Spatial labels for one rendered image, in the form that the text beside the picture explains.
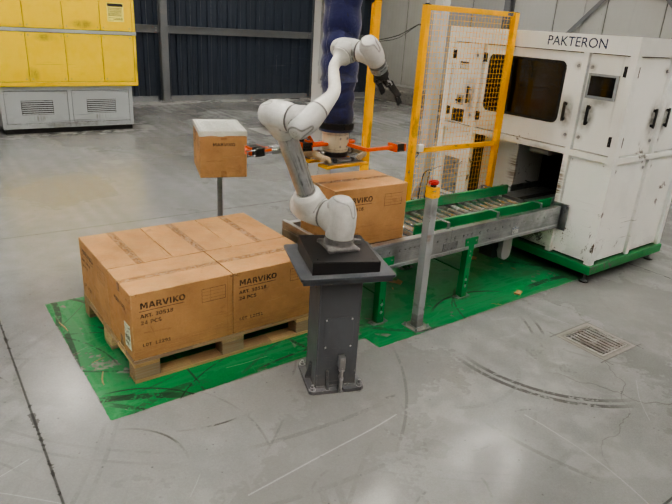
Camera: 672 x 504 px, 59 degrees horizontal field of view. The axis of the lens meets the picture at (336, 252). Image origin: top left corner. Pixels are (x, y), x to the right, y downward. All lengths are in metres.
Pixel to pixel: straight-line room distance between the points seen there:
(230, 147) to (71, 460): 3.00
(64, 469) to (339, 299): 1.52
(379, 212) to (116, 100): 7.50
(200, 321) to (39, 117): 7.53
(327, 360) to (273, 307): 0.60
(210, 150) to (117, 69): 5.75
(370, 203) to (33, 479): 2.42
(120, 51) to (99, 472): 8.55
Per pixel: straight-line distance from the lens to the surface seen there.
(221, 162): 5.22
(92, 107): 10.78
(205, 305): 3.48
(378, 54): 3.02
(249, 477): 2.88
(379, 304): 4.07
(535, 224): 5.14
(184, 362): 3.64
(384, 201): 3.98
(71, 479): 3.01
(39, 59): 10.50
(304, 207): 3.09
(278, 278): 3.65
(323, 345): 3.26
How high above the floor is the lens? 1.94
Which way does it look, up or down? 21 degrees down
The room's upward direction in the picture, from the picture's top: 4 degrees clockwise
